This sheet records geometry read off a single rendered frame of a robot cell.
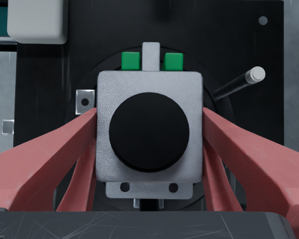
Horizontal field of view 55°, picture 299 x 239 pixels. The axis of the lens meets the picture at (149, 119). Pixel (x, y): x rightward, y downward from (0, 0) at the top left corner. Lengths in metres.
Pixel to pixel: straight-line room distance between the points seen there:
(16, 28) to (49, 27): 0.03
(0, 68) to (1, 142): 0.08
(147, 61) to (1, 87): 0.22
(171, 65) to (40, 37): 0.12
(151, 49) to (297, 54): 0.18
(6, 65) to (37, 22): 0.10
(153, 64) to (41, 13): 0.13
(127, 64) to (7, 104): 0.18
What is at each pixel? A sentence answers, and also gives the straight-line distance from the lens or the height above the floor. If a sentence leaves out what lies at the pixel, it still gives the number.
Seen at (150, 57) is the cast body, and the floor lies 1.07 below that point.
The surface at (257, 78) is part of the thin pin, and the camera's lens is 0.16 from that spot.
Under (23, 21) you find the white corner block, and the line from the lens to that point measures 0.27.
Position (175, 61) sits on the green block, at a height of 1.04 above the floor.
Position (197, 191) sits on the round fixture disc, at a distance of 0.24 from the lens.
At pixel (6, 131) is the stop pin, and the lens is 0.29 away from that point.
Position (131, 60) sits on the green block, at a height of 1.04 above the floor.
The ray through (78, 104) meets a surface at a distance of 0.23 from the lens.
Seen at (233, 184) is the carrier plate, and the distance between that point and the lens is 0.27.
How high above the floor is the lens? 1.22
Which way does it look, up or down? 88 degrees down
